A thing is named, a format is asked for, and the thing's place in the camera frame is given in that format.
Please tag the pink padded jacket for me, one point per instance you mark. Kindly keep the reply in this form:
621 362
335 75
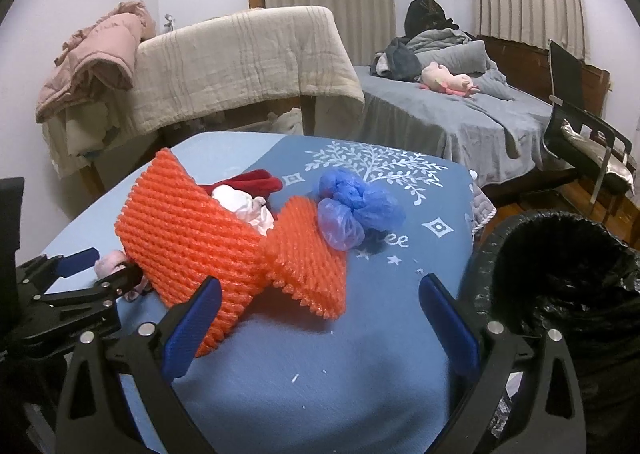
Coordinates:
95 58

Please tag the black chair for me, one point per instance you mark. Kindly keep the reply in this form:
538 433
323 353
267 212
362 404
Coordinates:
565 73

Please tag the wooden headboard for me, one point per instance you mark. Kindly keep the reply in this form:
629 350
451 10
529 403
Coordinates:
530 68

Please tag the red cloth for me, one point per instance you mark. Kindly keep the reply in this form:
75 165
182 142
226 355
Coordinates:
255 181

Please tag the bed with grey sheet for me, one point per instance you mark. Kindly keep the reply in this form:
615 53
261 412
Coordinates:
425 123

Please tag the grey quilted table cover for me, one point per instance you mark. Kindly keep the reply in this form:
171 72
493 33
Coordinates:
482 209

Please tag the dark coat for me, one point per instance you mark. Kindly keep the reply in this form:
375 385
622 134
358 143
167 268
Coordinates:
425 16

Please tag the white plastic bag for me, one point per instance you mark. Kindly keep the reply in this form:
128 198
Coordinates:
235 201

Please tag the cream cloth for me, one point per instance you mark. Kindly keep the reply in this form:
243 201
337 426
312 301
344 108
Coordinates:
75 133

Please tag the large orange foam net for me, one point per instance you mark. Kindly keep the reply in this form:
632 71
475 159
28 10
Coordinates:
190 239

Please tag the blue tree-print tablecloth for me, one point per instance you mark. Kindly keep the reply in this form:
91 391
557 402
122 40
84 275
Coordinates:
350 384

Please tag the dark grey clothing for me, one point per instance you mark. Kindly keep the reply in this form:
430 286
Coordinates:
400 58

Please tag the small orange foam net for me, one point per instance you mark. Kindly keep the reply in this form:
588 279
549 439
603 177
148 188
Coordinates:
310 264

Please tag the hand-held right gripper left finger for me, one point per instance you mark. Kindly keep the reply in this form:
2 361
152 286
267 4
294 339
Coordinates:
192 329

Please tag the pink plush toy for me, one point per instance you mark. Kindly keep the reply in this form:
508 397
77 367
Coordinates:
445 78

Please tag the bin with black trash bag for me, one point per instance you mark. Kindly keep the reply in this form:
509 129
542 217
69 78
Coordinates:
575 284

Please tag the dark blue plastic bag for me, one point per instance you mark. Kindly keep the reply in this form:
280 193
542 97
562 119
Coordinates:
360 196

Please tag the silver seat cushion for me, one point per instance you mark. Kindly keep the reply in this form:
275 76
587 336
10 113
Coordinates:
580 138

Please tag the grey duvet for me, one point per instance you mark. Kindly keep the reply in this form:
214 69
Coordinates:
492 81

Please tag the pink paper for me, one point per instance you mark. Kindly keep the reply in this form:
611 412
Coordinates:
107 264

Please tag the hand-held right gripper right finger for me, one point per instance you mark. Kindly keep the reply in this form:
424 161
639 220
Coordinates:
450 324

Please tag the beige towel on chair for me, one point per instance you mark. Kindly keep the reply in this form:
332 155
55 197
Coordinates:
240 58

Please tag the grey pillow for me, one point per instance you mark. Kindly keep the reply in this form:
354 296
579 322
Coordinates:
462 56

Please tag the translucent blue plastic bag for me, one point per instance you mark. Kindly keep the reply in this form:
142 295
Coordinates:
340 229

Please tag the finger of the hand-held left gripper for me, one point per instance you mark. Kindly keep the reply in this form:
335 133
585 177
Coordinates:
75 261
117 284

